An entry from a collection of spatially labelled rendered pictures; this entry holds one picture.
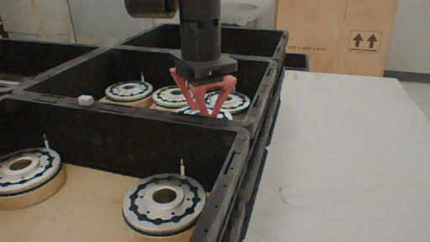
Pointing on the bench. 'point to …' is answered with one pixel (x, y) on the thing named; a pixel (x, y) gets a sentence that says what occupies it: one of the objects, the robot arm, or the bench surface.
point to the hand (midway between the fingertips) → (202, 112)
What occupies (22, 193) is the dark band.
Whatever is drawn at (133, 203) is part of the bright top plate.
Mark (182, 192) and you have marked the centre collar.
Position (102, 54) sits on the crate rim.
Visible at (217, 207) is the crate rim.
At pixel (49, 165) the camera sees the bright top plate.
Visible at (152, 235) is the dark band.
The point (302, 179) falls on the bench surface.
